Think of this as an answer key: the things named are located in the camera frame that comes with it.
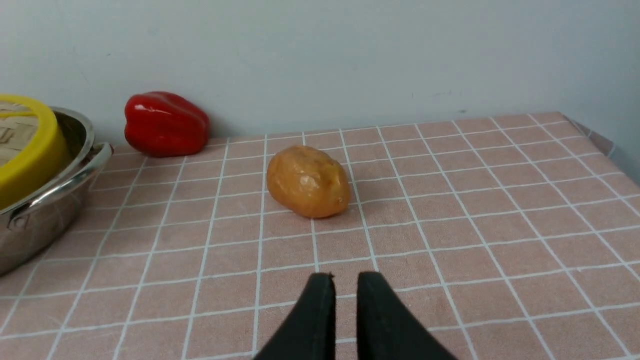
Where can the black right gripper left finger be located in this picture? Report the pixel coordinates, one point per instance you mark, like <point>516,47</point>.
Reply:
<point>309,330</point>

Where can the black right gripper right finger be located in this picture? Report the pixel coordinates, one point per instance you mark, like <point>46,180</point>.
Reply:
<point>386,329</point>

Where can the brown potato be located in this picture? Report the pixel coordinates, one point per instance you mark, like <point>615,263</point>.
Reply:
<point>308,182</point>

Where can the pink checkered tablecloth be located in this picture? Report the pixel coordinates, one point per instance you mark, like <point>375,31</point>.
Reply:
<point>510,238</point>

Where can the stainless steel pot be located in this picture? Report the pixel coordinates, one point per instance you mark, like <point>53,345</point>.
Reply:
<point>28,227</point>

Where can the yellow woven bamboo steamer lid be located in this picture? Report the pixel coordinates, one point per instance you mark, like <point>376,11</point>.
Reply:
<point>33,147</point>

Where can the red bell pepper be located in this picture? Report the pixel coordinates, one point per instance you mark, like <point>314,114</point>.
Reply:
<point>162,124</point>

